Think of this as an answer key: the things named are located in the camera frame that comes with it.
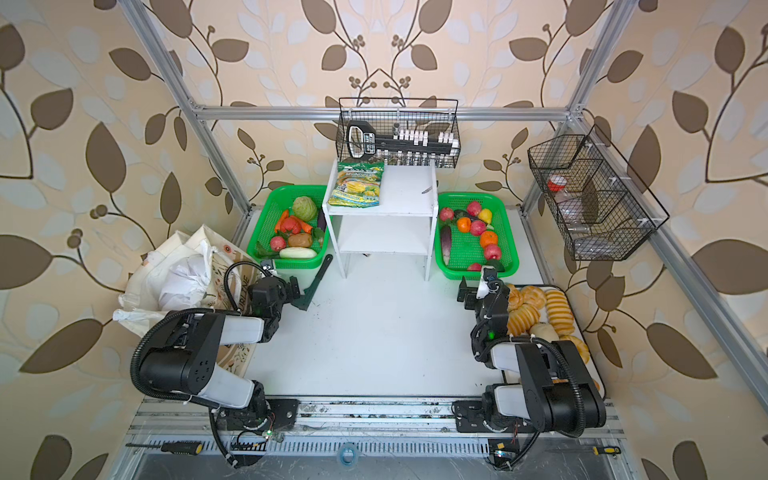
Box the croissant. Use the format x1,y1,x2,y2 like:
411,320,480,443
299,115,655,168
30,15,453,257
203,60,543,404
520,285,546,310

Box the black bread tray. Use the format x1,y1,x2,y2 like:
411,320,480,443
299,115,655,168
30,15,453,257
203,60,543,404
506,284,606,398

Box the yellow black screwdriver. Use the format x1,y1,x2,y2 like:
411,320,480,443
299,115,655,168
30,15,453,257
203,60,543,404
125,440,204,456
592,446,622,456

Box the brown potato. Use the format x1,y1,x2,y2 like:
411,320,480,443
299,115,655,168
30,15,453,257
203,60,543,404
287,232,314,248

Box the sliced bread loaf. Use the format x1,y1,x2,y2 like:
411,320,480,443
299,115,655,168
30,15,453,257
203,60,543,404
545,289,576,337

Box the orange fruit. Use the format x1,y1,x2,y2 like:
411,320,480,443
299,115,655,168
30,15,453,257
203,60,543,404
479,230,499,249

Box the pink red peach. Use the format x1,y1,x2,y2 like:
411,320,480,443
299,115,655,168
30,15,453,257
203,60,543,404
470,220,487,236

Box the green plastic basket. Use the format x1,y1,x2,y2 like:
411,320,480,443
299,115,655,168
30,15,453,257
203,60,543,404
434,192,520,280
246,185,330,270

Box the yellow black screwdriver left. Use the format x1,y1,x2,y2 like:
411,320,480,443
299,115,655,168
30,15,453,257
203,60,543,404
125,440,204,456

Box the dark green toy wrench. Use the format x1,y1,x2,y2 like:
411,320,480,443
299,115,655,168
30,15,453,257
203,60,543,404
291,254,333,311

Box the red tomato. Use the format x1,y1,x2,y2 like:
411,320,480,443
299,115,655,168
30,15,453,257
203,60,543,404
281,216,304,235

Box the yellow black screwdriver right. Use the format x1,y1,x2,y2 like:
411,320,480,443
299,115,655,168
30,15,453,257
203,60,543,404
592,446,622,456

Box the cream floral tote bag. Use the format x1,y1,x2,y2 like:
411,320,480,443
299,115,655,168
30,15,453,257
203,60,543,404
112,224,262,376

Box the right black wire basket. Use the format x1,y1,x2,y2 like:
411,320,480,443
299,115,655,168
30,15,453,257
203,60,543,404
527,125,670,261

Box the right green plastic basket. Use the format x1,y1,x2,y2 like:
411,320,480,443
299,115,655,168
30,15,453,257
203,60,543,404
434,192,520,280

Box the red radish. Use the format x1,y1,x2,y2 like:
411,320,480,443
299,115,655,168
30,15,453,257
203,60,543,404
270,235,287,252

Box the green cabbage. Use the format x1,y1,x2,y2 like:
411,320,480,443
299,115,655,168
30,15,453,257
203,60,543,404
292,196,318,223

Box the white two-tier shelf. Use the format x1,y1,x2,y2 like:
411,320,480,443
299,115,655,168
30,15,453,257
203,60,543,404
322,160,438,279

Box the yellow green snack bag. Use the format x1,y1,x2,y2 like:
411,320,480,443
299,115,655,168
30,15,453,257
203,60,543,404
328,161,385,208

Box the back black wire basket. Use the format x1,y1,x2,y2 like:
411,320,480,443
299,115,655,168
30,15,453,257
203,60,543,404
336,95,461,169

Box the white plastic grocery bag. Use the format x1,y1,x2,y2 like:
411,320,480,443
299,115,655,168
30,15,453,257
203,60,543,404
158,240,216,311

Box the red apple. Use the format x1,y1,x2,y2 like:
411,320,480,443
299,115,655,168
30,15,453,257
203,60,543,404
483,244,502,261

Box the plastic bottle red cap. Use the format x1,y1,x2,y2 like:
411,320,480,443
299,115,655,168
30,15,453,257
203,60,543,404
547,175,584,224

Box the orange carrot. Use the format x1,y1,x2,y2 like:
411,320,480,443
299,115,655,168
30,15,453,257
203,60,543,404
274,209,290,234

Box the black wire basket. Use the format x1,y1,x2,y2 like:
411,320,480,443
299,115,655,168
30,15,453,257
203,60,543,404
336,95,461,169
527,125,670,261

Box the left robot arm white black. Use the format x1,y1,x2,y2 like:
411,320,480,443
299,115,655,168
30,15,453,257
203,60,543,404
129,262,301,469

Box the white radish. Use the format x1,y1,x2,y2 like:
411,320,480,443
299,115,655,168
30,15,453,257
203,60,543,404
279,247,317,260

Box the small orange persimmon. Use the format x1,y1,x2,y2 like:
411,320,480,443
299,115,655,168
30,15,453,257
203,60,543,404
456,217,472,233

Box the left green plastic basket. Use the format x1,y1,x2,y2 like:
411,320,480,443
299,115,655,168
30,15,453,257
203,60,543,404
246,185,330,270

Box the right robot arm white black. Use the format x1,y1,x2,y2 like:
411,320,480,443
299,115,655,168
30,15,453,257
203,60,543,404
452,266,607,437

